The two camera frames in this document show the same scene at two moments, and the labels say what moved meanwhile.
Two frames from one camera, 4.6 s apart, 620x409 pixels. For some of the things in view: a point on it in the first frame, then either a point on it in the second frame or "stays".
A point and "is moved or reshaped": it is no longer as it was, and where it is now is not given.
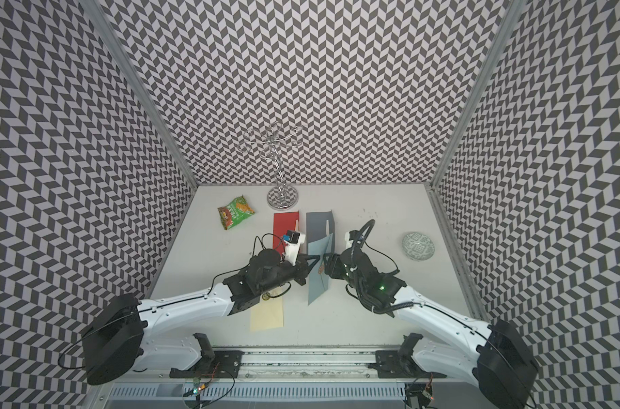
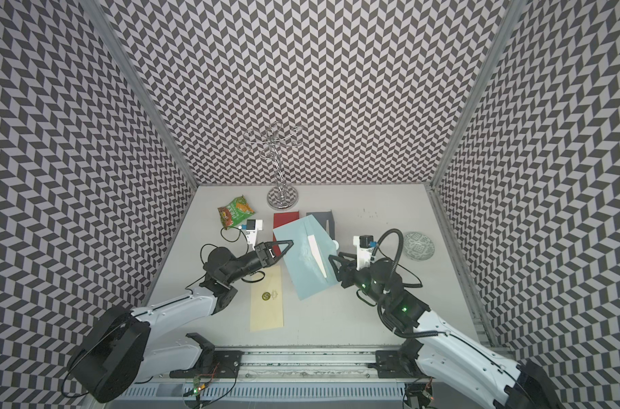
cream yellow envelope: [266, 314] stays
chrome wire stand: [270, 141] stays
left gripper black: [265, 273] to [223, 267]
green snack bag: [236, 212] stays
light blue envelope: [318, 282] is moved or reshaped
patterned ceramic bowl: [418, 246] stays
